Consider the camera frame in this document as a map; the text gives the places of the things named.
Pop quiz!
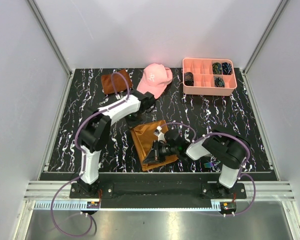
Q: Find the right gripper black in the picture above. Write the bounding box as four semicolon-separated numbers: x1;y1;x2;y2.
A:
143;140;179;165

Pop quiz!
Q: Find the orange cloth napkin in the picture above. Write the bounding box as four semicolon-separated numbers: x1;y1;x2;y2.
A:
130;120;178;172

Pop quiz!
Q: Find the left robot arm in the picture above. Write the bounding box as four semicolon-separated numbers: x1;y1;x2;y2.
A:
75;90;156;198

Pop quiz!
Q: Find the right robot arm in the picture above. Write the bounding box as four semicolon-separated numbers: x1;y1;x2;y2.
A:
143;127;251;199

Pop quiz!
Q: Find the pink baseball cap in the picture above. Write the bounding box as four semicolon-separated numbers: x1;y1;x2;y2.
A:
136;63;173;99

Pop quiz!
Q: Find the brown folded cloth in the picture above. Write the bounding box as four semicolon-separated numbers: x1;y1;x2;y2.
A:
101;69;133;95

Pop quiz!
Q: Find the dark rolled sock left compartment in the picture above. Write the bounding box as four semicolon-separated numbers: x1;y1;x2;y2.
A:
183;72;194;87

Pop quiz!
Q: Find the iridescent rainbow fork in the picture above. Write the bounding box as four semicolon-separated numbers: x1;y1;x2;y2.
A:
203;161;220;168

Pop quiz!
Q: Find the pink divided organizer tray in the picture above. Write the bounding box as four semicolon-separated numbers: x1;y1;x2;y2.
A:
182;57;238;97

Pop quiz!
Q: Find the teal patterned rolled sock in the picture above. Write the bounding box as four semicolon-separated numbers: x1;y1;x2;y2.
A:
214;76;225;88

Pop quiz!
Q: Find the green patterned rolled sock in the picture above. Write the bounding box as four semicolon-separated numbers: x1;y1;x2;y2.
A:
212;62;222;75

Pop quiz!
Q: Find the blue patterned rolled sock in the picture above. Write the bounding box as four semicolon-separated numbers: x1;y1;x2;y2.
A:
221;62;233;75

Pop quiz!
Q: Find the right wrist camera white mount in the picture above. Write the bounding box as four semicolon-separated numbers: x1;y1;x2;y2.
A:
153;126;166;143

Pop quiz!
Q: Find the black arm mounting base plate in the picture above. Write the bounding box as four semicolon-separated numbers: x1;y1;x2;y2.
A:
69;172;247;210

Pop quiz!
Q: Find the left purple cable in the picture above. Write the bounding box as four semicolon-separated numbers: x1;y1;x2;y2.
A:
49;72;132;237

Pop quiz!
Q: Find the purple cable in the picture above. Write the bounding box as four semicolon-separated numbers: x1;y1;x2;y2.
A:
161;121;256;217
49;72;132;237

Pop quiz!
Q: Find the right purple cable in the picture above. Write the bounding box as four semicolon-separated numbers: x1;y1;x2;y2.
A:
161;121;256;217

